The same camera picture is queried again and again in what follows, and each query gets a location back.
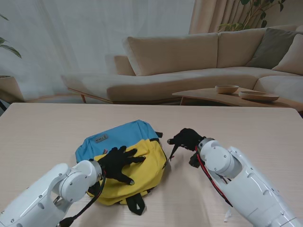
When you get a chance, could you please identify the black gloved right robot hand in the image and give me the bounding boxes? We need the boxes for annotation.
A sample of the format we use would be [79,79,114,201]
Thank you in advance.
[167,128,206,152]

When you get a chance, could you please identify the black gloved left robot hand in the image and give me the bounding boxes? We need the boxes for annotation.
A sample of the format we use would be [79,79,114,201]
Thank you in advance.
[98,146,146,185]

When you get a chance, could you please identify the yellow and blue school bag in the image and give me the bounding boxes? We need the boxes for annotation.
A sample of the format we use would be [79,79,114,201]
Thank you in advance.
[75,120,179,216]

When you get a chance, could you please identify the wooden coffee table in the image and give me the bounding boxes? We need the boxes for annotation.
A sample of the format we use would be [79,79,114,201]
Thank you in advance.
[172,87,303,112]

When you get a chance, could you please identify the small deep wooden bowl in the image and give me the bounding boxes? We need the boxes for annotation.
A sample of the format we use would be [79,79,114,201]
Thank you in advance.
[214,84,240,95]

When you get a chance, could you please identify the beige sofa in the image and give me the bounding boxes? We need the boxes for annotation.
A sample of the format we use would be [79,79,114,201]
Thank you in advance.
[61,25,303,105]

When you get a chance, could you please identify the wide shallow wooden bowl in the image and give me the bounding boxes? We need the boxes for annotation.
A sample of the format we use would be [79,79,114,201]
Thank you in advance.
[238,90,280,103]

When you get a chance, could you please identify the grey cushion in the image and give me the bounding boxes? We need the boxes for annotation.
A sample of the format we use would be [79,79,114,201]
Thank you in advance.
[246,27,303,69]

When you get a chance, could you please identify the beige curtain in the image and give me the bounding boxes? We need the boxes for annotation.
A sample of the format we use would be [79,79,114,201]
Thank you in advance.
[188,0,303,35]

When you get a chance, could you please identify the beige plant pot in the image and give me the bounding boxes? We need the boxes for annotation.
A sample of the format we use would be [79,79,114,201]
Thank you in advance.
[0,75,25,103]

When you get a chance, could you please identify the beige cushion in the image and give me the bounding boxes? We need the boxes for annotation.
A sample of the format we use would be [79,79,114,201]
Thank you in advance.
[272,34,303,76]

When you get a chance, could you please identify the sheer white curtain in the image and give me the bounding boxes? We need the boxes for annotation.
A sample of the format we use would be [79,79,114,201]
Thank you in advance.
[0,0,197,103]

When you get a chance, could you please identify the tall green leafy plant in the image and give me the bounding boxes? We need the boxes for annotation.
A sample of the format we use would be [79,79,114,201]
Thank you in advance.
[217,0,287,33]

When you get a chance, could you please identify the pale green leafy plant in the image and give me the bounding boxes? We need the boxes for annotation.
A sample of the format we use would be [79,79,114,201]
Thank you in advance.
[0,13,22,59]

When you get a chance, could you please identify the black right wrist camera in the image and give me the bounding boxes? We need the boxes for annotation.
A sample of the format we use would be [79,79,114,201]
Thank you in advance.
[188,153,201,169]

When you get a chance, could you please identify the red black right arm cables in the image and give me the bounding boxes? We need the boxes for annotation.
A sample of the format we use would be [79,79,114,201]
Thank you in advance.
[195,146,234,208]

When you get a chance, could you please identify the red black arm cables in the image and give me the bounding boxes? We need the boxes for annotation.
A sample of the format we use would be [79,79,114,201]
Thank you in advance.
[195,146,234,208]
[59,165,107,227]

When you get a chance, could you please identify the red black left arm cables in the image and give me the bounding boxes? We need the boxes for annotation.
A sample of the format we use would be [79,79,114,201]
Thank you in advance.
[59,165,107,227]

